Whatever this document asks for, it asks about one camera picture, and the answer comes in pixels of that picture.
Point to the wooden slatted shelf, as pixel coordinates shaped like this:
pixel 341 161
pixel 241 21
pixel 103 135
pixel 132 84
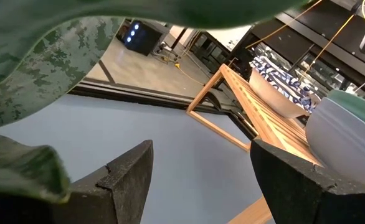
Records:
pixel 273 124

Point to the black metal table frame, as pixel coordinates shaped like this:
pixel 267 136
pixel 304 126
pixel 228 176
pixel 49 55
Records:
pixel 139 96

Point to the black curved bracket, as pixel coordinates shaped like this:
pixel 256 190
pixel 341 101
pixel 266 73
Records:
pixel 215 99

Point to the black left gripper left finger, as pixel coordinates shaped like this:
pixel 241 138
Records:
pixel 117 193

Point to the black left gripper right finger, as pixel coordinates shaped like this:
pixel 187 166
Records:
pixel 297 196

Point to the green plastic bowl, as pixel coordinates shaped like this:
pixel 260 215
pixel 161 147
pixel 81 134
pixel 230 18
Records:
pixel 363 109

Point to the black computer tower blue lights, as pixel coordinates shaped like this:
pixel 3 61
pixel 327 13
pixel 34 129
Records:
pixel 145 40

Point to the blue patterned paper bowl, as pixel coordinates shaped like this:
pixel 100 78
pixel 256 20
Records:
pixel 273 96
pixel 282 77

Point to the dark mottled leaf plant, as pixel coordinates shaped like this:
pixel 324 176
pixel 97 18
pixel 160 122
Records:
pixel 45 62

